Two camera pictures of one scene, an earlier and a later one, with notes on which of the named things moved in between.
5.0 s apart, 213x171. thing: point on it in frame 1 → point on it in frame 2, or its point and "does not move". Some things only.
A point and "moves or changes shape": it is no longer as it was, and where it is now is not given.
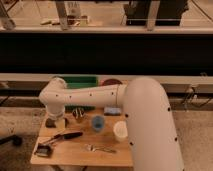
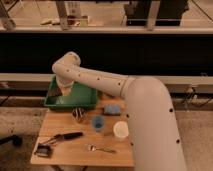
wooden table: x=85 y=138 does not move
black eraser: x=50 y=123 moves or changes shape
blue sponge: x=112 y=111 does not move
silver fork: x=92 y=147 does not move
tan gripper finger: x=60 y=124 → x=66 y=90
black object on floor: x=15 y=139 does not move
